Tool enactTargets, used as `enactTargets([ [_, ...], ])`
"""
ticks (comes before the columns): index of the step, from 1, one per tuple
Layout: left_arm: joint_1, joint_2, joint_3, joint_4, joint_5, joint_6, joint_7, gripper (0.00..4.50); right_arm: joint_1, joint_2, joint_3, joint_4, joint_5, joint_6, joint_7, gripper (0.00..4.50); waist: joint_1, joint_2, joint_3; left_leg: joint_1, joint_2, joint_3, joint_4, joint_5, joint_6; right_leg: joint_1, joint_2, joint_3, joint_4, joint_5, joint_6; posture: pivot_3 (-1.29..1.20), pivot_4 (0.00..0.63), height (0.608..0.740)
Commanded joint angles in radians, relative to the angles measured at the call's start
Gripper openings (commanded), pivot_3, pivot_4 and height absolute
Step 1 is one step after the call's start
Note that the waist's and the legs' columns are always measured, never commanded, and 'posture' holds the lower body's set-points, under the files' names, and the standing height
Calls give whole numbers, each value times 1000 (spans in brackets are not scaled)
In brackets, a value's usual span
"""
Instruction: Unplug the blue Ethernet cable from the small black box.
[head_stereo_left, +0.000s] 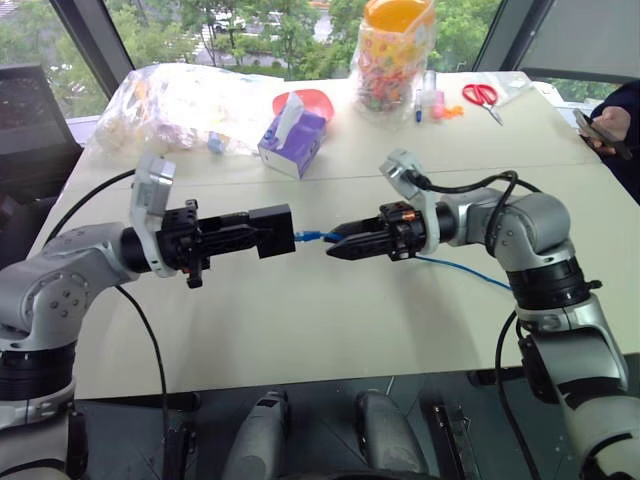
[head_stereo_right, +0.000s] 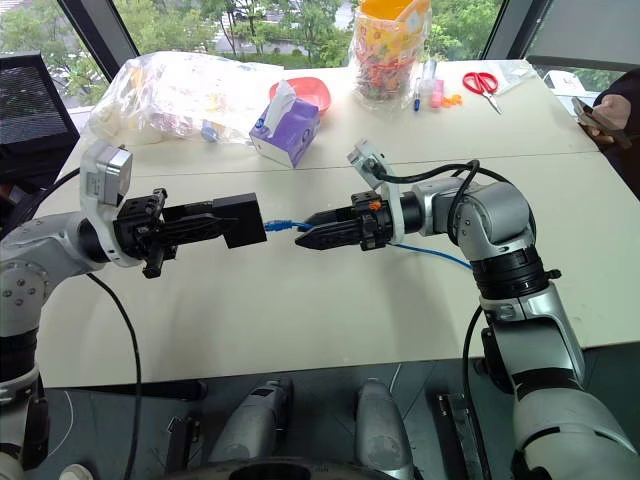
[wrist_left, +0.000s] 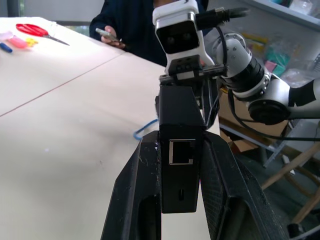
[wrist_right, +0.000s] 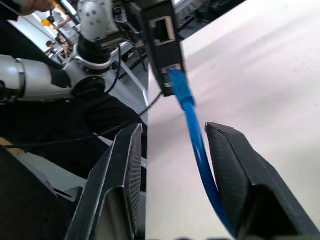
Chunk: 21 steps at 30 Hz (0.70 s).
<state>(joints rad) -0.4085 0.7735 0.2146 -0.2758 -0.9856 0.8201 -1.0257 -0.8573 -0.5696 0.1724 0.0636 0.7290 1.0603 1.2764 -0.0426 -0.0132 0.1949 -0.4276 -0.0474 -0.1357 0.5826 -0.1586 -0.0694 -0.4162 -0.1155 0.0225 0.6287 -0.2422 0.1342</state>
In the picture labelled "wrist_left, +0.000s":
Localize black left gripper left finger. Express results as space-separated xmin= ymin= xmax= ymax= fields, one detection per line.
xmin=100 ymin=129 xmax=163 ymax=240

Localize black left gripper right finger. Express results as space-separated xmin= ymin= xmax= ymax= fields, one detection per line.
xmin=199 ymin=131 xmax=291 ymax=240

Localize small black box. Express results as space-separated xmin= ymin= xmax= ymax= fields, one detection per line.
xmin=157 ymin=84 xmax=207 ymax=214

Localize blue Ethernet cable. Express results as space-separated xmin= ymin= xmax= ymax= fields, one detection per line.
xmin=132 ymin=118 xmax=160 ymax=141

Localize grey smartphone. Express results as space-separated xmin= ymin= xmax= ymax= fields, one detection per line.
xmin=95 ymin=27 xmax=120 ymax=43

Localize small open cardboard box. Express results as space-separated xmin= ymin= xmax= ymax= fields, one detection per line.
xmin=219 ymin=129 xmax=260 ymax=154

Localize person's bare hand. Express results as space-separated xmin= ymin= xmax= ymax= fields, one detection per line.
xmin=101 ymin=24 xmax=126 ymax=50

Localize person in dark navy clothing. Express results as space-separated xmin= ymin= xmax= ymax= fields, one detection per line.
xmin=89 ymin=0 xmax=210 ymax=67

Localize white metal shelf rack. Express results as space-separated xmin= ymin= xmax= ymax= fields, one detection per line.
xmin=219 ymin=0 xmax=320 ymax=169

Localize small yellow item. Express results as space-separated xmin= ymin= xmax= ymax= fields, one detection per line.
xmin=24 ymin=37 xmax=40 ymax=48

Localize pink plastic item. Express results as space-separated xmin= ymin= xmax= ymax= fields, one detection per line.
xmin=8 ymin=34 xmax=29 ymax=50

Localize blue pen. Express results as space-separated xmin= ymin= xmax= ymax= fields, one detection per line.
xmin=0 ymin=42 xmax=14 ymax=54

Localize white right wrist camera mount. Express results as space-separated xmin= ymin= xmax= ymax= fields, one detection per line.
xmin=152 ymin=0 xmax=216 ymax=76

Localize right robot arm with camera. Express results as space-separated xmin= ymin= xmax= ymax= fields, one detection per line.
xmin=195 ymin=6 xmax=320 ymax=142

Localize wooden chair frame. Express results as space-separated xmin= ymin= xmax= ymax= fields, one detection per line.
xmin=260 ymin=141 xmax=320 ymax=226

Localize red-handled scissors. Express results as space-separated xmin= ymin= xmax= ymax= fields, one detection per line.
xmin=15 ymin=23 xmax=71 ymax=47

